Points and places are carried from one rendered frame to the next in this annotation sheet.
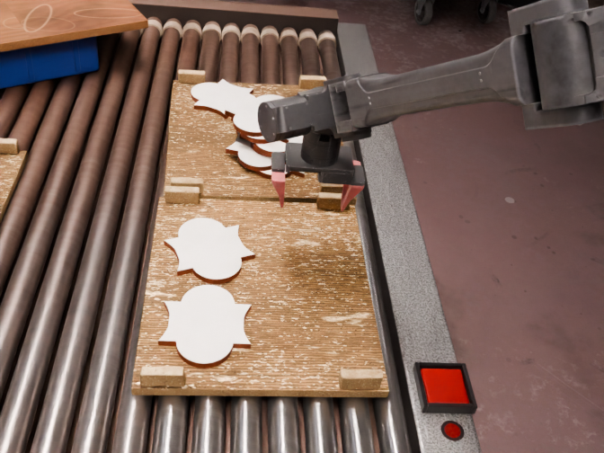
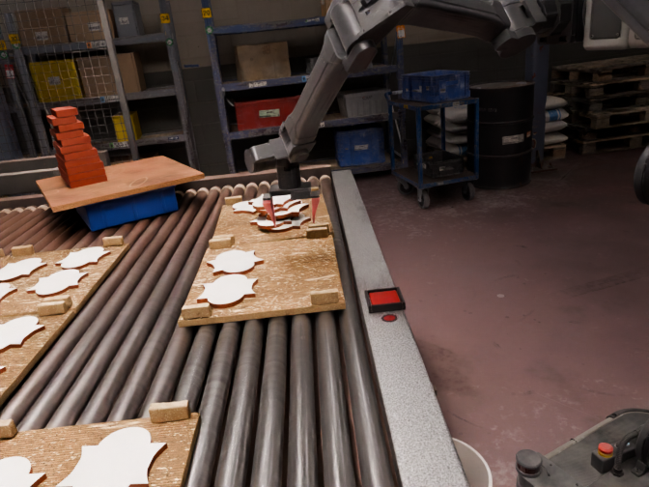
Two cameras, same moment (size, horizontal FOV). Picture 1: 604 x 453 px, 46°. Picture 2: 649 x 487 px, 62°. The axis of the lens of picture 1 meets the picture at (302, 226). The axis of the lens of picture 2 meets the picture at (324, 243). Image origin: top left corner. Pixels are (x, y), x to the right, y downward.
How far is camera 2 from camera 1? 0.53 m
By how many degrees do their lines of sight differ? 20
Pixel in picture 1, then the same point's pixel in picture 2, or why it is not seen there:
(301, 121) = (267, 154)
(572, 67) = (349, 23)
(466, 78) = (320, 67)
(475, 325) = (483, 375)
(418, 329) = (371, 280)
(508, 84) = (331, 53)
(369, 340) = (334, 284)
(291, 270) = (287, 264)
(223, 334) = (238, 291)
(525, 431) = (533, 439)
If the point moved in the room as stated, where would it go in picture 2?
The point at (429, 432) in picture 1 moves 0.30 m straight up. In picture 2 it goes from (373, 321) to (362, 175)
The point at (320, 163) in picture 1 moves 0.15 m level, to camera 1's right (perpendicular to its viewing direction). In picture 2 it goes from (289, 186) to (351, 182)
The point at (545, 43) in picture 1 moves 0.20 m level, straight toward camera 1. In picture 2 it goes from (335, 18) to (279, 21)
